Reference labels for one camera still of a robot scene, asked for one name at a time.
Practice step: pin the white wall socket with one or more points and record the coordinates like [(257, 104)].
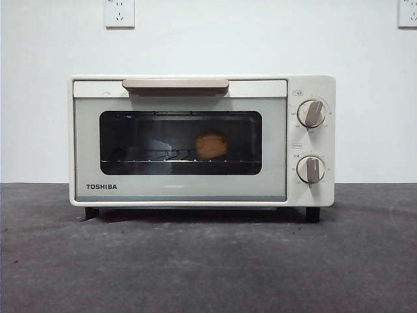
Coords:
[(119, 16), (408, 14)]

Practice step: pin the golden brown bread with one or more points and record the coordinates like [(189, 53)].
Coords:
[(211, 145)]

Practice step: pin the cream and taupe oven knob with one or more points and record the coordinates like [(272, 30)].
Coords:
[(310, 168), (312, 113)]

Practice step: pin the cream Toshiba toaster oven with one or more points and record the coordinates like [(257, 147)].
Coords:
[(312, 84)]

